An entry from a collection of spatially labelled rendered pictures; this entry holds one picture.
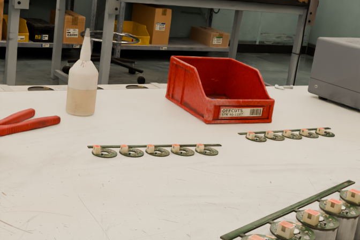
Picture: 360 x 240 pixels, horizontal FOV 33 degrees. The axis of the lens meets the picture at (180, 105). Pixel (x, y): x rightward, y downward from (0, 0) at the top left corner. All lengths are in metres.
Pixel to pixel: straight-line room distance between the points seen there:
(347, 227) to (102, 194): 0.21
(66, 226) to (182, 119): 0.33
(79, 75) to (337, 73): 0.42
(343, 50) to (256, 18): 5.29
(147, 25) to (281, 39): 1.87
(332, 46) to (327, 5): 5.66
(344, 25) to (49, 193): 6.02
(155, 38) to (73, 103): 4.37
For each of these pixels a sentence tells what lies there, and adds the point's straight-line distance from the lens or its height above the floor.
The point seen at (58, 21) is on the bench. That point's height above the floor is 0.45.
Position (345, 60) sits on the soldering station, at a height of 0.82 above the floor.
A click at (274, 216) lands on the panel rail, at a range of 0.36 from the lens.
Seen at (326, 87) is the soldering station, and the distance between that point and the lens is 0.97.
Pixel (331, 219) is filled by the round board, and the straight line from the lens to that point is 0.37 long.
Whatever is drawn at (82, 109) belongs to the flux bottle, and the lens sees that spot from 0.71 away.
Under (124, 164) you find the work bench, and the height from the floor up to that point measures 0.75.
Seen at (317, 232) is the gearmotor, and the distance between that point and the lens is 0.36.
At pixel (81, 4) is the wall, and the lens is 5.18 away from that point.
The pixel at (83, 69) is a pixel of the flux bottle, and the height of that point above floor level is 0.80.
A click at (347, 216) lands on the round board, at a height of 0.81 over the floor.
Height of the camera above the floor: 0.95
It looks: 15 degrees down
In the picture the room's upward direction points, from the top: 8 degrees clockwise
